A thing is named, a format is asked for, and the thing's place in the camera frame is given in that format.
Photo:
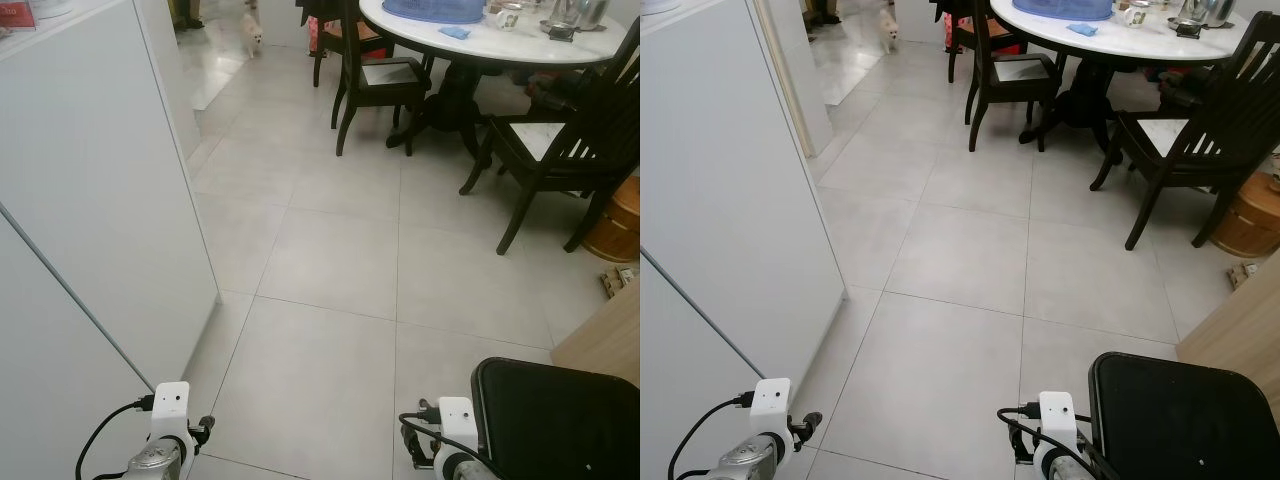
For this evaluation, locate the blue plastic basin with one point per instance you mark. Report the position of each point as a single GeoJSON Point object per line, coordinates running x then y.
{"type": "Point", "coordinates": [1062, 8]}
{"type": "Point", "coordinates": [440, 8]}

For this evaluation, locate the round white dining table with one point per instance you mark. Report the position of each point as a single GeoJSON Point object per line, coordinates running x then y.
{"type": "Point", "coordinates": [1100, 45]}
{"type": "Point", "coordinates": [470, 45]}

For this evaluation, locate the white cabinet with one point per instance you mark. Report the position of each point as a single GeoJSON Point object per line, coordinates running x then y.
{"type": "Point", "coordinates": [90, 200]}
{"type": "Point", "coordinates": [720, 200]}

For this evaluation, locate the metal kettle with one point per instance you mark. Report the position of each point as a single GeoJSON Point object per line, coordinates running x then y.
{"type": "Point", "coordinates": [1200, 12]}
{"type": "Point", "coordinates": [575, 12]}

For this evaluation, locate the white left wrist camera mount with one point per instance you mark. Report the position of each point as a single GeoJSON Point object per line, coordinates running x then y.
{"type": "Point", "coordinates": [768, 405]}
{"type": "Point", "coordinates": [168, 410]}

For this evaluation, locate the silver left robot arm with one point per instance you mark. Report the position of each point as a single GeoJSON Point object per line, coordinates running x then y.
{"type": "Point", "coordinates": [750, 460]}
{"type": "Point", "coordinates": [155, 463]}

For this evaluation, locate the white mug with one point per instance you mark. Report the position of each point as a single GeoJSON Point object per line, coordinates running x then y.
{"type": "Point", "coordinates": [507, 18]}
{"type": "Point", "coordinates": [1137, 15]}

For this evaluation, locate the small wooden floor item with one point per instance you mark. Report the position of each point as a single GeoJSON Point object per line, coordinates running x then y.
{"type": "Point", "coordinates": [620, 281]}
{"type": "Point", "coordinates": [1250, 271]}

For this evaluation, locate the dark wooden dining chair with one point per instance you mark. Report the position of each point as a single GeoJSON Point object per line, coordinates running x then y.
{"type": "Point", "coordinates": [390, 97]}
{"type": "Point", "coordinates": [1020, 92]}
{"type": "Point", "coordinates": [975, 38]}
{"type": "Point", "coordinates": [560, 163]}
{"type": "Point", "coordinates": [1190, 160]}
{"type": "Point", "coordinates": [370, 40]}

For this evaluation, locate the brown wooden barrel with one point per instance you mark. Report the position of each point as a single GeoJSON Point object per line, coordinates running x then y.
{"type": "Point", "coordinates": [618, 225]}
{"type": "Point", "coordinates": [1250, 220]}

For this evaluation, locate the red and white box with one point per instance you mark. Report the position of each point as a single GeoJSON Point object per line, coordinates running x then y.
{"type": "Point", "coordinates": [15, 10]}

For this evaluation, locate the small blue cloth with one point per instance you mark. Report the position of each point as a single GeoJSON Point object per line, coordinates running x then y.
{"type": "Point", "coordinates": [455, 32]}
{"type": "Point", "coordinates": [1080, 28]}

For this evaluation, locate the small white dog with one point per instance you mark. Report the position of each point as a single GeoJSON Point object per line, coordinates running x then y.
{"type": "Point", "coordinates": [253, 32]}
{"type": "Point", "coordinates": [887, 28]}

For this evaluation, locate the light wooden board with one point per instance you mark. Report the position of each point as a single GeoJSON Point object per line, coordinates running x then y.
{"type": "Point", "coordinates": [605, 342]}
{"type": "Point", "coordinates": [1235, 322]}

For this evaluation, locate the white bowl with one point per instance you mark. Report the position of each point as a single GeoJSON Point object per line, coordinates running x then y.
{"type": "Point", "coordinates": [660, 5]}
{"type": "Point", "coordinates": [50, 6]}

